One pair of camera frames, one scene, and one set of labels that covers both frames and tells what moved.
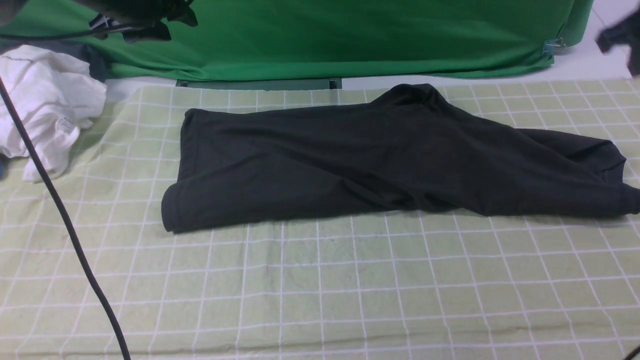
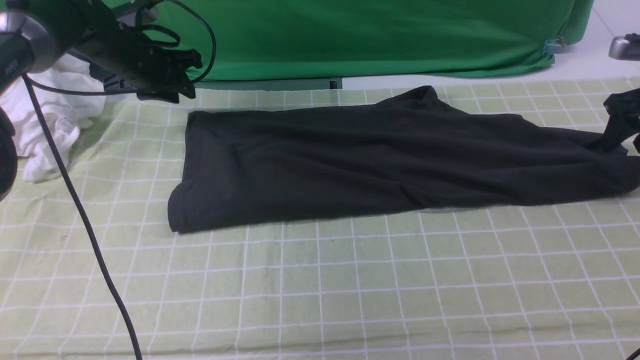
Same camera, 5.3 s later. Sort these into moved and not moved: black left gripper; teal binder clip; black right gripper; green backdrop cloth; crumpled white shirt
Moved: black left gripper; black right gripper
Not moved: green backdrop cloth; teal binder clip; crumpled white shirt
